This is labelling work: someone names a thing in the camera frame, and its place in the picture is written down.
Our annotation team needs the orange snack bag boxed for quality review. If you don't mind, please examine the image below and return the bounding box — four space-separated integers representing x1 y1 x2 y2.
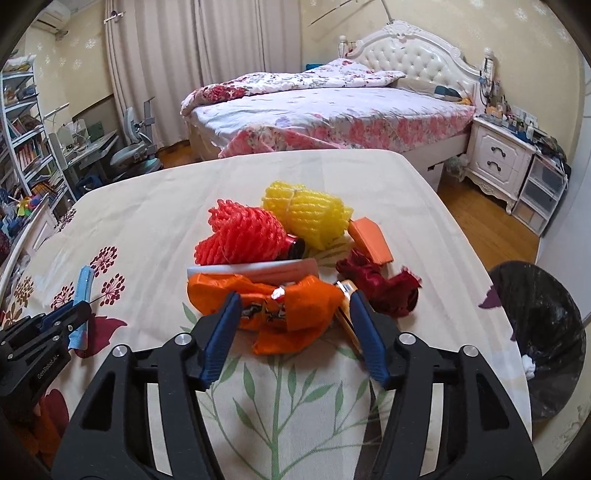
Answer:
187 272 345 356

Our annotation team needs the grey study desk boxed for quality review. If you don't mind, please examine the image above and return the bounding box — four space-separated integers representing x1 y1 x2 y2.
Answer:
48 129 121 190

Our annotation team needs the yellow foam net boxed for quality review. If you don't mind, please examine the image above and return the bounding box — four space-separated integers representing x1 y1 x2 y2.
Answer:
262 181 354 250

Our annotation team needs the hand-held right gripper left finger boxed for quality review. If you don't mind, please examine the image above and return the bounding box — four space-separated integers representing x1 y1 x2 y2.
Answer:
51 292 243 480

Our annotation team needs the white tufted bed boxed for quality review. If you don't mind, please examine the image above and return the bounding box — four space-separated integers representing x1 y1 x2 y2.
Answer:
180 21 485 192

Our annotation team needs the black lined trash bin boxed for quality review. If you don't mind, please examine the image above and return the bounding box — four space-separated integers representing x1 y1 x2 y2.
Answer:
487 261 589 423

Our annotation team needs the light blue foam strip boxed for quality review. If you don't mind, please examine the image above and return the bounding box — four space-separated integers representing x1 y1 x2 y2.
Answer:
68 265 95 352

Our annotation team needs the white bookshelf with books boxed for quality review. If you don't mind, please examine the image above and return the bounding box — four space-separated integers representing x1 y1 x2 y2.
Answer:
0 55 77 217

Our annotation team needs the dark red wrapper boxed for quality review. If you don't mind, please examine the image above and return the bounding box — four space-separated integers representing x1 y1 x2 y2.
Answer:
335 249 422 319

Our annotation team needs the clear plastic drawer unit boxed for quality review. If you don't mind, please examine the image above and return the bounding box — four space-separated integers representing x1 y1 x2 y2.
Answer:
512 152 568 238

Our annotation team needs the cream floral tablecloth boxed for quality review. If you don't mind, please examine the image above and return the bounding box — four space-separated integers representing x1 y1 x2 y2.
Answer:
0 148 534 480

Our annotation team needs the small red black bottle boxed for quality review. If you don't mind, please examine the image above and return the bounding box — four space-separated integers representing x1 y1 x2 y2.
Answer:
284 234 306 260

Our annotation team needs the white long paper box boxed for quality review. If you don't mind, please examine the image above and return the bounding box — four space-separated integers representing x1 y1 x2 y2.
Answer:
187 257 319 283

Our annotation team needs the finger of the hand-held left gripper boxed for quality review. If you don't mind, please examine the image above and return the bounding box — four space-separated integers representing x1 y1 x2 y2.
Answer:
48 300 93 344
28 308 71 332

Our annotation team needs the clutter of small bottles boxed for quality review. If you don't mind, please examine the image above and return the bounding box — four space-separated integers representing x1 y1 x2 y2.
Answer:
480 48 566 158

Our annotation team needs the pink floral quilt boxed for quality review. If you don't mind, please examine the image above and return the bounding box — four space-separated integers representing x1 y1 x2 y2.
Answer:
180 58 400 116

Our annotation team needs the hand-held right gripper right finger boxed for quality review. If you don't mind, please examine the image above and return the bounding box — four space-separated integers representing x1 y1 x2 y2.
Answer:
348 291 542 480

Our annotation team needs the white nightstand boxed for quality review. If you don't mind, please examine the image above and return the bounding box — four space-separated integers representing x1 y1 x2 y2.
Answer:
464 113 539 215

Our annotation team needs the white air conditioner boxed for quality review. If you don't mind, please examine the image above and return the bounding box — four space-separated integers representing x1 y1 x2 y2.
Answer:
34 0 72 28

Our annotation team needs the grey study chair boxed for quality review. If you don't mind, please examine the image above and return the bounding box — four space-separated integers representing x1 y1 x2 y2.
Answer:
122 99 162 174

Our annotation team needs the yellow stick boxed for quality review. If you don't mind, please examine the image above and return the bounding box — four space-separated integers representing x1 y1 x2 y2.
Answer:
333 280 361 344

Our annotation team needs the beige curtain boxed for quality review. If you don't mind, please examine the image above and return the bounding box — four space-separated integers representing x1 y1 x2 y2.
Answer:
104 0 303 148

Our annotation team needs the red foam net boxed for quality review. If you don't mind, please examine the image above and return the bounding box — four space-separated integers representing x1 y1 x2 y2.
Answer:
194 198 289 266

